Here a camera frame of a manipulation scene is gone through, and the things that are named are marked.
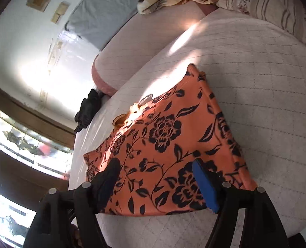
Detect tan wall switches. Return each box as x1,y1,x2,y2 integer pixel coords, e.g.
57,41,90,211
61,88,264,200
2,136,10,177
51,1,71,25

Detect striped floral bedding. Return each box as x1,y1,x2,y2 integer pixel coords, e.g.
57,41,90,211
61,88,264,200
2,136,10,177
216,0,306,55

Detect grey pillow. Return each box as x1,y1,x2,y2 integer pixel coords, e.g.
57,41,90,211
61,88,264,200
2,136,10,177
65,0,140,51

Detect orange floral shirt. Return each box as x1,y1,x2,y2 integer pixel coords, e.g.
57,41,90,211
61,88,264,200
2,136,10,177
83,63,258,216

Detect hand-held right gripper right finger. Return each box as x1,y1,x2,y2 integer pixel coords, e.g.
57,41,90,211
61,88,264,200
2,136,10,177
192,158,290,248

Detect white quilted bed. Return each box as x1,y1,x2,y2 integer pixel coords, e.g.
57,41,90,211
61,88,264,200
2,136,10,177
68,7,306,248

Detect stained glass window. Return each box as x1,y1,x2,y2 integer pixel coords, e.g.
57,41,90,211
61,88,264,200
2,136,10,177
0,101,74,181

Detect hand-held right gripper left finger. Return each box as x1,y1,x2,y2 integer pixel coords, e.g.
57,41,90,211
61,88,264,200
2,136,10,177
24,157,122,248

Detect black clothes pile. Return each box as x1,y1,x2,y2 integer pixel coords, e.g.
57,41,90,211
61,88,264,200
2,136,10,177
74,88,104,133

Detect rolled pink quilt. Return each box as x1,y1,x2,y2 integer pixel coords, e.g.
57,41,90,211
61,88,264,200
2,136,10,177
91,1,215,97

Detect wooden window frame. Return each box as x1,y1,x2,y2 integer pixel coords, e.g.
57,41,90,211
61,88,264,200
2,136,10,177
0,79,77,150

